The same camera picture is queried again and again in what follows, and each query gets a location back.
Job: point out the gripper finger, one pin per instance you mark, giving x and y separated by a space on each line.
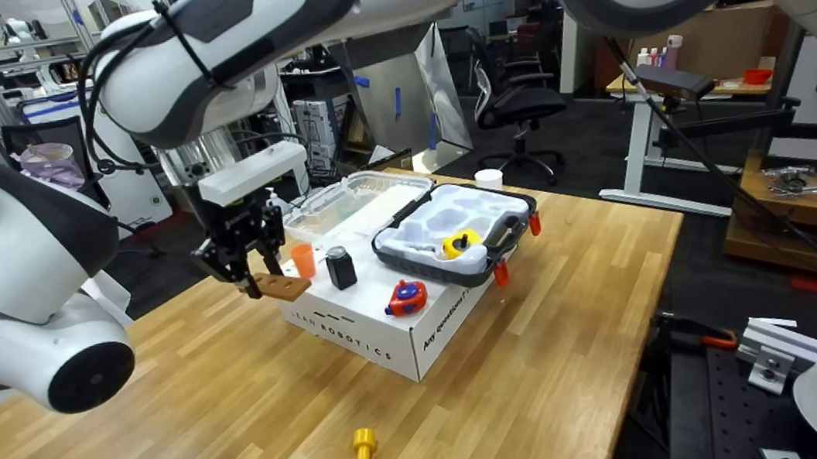
271 235
229 259

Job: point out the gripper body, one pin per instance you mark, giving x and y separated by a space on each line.
240 219

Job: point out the brown wooden block with holes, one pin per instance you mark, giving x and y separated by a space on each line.
283 285

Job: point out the orange plastic cup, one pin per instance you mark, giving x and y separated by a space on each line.
303 262

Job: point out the small black jar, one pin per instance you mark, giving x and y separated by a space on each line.
341 269

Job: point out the clear plastic container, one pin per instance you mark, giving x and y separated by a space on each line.
343 202

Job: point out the stack of white boxes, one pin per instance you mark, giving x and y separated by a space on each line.
322 131

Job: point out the white cardboard box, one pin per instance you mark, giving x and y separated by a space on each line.
365 320

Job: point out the red and blue toy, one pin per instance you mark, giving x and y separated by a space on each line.
408 298

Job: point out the grey board with blue tape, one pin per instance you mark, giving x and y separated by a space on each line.
401 105

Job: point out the black case with white insert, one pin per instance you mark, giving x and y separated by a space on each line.
453 212

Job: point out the yellow and black toy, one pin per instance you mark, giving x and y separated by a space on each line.
461 245

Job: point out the clear plastic tub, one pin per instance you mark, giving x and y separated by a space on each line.
50 166

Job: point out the white and grey robot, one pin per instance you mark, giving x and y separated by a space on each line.
11 294

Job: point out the white cup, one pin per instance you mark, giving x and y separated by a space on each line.
489 180

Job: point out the black office chair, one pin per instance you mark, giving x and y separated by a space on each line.
518 103

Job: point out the metal shelf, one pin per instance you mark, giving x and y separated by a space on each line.
5 53

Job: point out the white desk with wooden top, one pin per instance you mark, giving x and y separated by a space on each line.
637 154

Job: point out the row of bottles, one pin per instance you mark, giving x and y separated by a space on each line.
672 55

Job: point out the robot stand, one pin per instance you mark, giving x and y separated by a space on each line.
727 409

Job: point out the large brown cardboard box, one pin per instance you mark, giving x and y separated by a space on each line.
720 39

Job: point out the red bowl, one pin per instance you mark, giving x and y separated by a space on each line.
757 76

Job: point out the heap of metal parts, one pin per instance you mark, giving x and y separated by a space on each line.
796 180

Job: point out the low wooden bench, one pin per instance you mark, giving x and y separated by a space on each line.
804 216

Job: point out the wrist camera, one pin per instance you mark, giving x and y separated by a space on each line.
253 172

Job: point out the camera on mount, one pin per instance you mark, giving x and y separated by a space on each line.
675 81

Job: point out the silver aluminium bracket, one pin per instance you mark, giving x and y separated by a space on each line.
772 368

